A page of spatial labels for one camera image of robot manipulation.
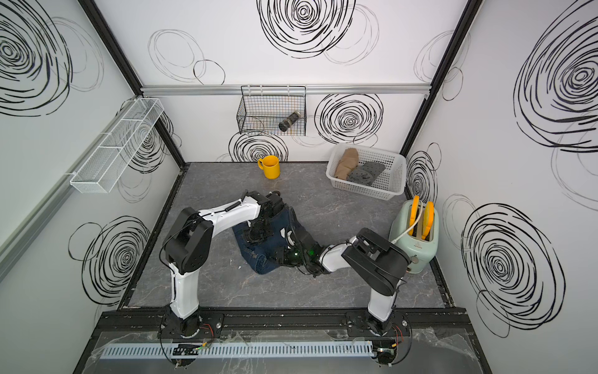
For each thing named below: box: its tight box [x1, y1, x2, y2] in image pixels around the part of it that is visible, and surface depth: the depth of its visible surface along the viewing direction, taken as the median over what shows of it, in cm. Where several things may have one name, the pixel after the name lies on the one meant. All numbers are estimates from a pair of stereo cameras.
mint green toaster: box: [388, 200, 440, 275], surface depth 79 cm
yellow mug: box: [257, 155, 281, 180], surface depth 113 cm
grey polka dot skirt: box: [346, 161, 387, 186], surface depth 101 cm
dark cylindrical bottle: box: [277, 110, 302, 132], surface depth 93 cm
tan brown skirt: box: [334, 148, 359, 181], surface depth 117 cm
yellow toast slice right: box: [422, 201, 436, 240], surface depth 78 cm
